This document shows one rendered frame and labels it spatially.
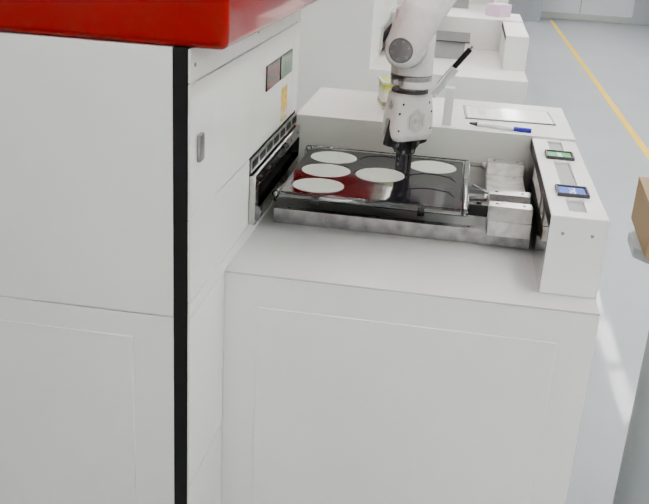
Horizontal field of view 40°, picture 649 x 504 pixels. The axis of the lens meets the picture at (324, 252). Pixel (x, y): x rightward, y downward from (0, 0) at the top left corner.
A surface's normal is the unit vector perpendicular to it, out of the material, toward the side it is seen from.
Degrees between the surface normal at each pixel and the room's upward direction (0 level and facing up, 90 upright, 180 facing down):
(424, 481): 90
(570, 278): 90
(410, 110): 89
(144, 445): 90
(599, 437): 0
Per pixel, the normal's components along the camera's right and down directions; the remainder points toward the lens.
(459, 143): -0.16, 0.35
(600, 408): 0.06, -0.93
